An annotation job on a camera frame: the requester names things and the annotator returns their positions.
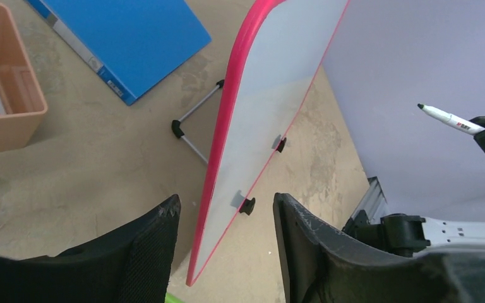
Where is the white green marker pen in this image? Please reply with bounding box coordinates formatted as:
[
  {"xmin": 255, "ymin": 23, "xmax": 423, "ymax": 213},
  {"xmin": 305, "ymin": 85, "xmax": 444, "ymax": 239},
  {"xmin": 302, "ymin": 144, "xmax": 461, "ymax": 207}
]
[{"xmin": 417, "ymin": 104, "xmax": 485, "ymax": 136}]

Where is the blue folder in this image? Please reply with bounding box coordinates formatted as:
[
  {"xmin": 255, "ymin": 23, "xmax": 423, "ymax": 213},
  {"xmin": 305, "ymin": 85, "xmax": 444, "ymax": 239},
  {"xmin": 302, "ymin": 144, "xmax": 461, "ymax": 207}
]
[{"xmin": 28, "ymin": 0, "xmax": 212, "ymax": 106}]

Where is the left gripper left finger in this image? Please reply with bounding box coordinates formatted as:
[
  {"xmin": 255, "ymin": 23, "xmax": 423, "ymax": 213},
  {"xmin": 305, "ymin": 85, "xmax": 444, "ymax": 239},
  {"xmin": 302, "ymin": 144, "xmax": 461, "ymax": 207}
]
[{"xmin": 0, "ymin": 194, "xmax": 181, "ymax": 302}]

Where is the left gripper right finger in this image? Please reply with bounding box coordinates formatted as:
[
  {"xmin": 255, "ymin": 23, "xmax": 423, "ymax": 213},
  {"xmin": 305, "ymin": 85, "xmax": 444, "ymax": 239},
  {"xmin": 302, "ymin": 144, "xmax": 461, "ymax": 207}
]
[{"xmin": 273, "ymin": 193, "xmax": 485, "ymax": 302}]

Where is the black whiteboard stand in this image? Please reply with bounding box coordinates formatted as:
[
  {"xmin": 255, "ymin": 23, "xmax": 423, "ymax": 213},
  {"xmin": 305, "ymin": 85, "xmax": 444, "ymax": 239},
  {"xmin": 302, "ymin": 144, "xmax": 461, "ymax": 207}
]
[{"xmin": 171, "ymin": 79, "xmax": 288, "ymax": 217}]

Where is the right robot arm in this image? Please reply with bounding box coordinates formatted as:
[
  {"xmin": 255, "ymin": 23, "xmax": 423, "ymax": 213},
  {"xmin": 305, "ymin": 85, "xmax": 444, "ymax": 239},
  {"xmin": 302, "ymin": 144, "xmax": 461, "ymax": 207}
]
[{"xmin": 342, "ymin": 116, "xmax": 485, "ymax": 258}]

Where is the green marker cap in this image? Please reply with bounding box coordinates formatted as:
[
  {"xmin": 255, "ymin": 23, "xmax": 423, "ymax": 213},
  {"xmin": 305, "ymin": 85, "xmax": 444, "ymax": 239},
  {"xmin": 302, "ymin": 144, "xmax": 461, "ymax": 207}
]
[{"xmin": 165, "ymin": 293, "xmax": 184, "ymax": 303}]

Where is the pink framed whiteboard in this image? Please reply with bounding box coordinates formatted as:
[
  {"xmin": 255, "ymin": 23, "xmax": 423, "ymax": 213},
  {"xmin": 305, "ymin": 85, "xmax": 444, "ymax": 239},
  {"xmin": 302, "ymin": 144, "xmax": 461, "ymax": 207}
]
[{"xmin": 186, "ymin": 1, "xmax": 349, "ymax": 286}]

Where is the orange plastic file organizer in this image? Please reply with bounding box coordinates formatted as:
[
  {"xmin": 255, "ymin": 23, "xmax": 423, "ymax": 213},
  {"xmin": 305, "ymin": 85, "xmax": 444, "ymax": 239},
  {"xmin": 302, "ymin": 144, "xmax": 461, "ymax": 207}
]
[{"xmin": 0, "ymin": 3, "xmax": 48, "ymax": 152}]

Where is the aluminium base frame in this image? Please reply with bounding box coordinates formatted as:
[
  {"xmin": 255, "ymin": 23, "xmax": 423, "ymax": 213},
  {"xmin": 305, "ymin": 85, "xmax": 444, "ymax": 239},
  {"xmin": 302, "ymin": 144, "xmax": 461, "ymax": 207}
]
[{"xmin": 350, "ymin": 177, "xmax": 391, "ymax": 223}]

